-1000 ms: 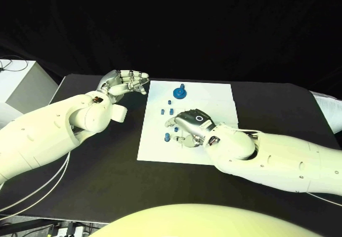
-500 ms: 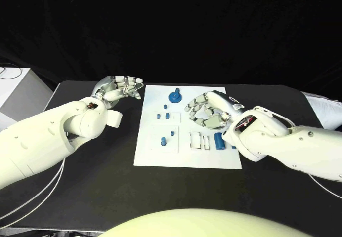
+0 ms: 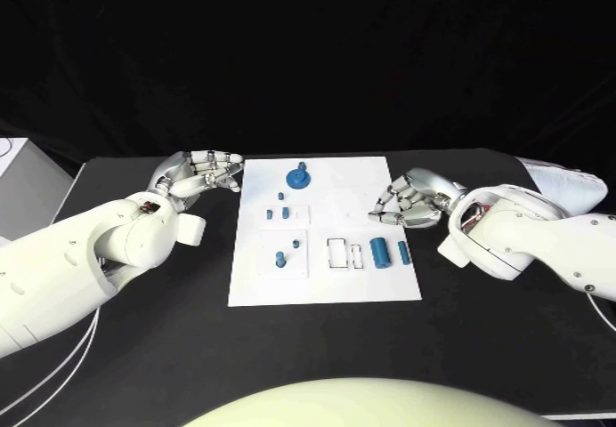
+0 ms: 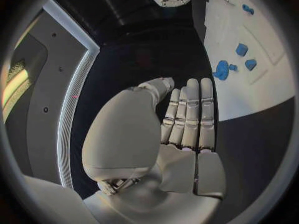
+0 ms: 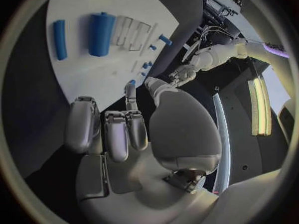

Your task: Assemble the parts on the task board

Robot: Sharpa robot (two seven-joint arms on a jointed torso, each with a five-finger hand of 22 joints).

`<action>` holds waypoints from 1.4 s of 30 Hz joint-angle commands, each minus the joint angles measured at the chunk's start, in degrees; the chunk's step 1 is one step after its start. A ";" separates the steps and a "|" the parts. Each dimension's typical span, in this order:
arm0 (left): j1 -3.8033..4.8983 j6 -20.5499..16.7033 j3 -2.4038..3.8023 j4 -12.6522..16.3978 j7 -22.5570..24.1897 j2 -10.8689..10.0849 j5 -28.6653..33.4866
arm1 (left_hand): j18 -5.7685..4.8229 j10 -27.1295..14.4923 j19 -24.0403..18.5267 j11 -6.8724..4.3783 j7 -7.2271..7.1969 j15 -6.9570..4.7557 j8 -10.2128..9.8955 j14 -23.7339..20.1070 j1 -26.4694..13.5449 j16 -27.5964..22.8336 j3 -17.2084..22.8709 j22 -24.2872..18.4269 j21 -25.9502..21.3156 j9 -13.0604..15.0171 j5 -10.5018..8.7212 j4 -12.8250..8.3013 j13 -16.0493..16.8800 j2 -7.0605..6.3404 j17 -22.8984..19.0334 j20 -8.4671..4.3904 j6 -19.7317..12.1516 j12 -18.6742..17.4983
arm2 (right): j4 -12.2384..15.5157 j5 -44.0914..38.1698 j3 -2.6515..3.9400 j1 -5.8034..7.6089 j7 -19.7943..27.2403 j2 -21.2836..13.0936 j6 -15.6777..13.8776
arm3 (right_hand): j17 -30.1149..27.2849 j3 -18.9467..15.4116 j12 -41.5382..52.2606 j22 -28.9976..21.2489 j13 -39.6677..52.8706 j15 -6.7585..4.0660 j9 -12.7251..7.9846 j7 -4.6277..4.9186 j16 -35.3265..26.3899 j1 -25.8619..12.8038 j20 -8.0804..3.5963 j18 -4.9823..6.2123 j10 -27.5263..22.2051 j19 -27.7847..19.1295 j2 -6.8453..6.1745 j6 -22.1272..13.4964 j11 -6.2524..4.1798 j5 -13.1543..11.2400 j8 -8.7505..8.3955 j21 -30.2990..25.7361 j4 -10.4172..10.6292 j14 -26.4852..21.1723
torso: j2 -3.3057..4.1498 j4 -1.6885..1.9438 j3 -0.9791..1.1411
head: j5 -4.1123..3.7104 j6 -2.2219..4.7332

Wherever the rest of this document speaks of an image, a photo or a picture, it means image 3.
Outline blue gear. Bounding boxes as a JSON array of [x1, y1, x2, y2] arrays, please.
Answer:
[[284, 161, 314, 191]]

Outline white cloth bundle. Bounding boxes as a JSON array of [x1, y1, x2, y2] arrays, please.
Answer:
[[513, 156, 610, 217]]

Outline white box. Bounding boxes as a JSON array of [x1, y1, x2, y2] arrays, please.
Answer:
[[0, 136, 75, 241]]

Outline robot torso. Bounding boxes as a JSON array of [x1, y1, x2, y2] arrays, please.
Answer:
[[180, 376, 564, 427]]

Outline white task board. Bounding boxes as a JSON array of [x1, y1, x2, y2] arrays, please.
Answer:
[[226, 156, 424, 308]]

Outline white cable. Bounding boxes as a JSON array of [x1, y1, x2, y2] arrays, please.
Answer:
[[585, 291, 616, 333], [8, 319, 99, 427], [0, 304, 102, 417]]

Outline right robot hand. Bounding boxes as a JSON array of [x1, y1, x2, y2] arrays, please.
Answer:
[[366, 167, 470, 230]]

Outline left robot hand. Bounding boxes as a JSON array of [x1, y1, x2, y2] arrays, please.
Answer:
[[147, 149, 245, 214]]

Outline thick blue cylinder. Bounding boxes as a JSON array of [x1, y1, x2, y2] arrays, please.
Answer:
[[367, 237, 392, 270]]

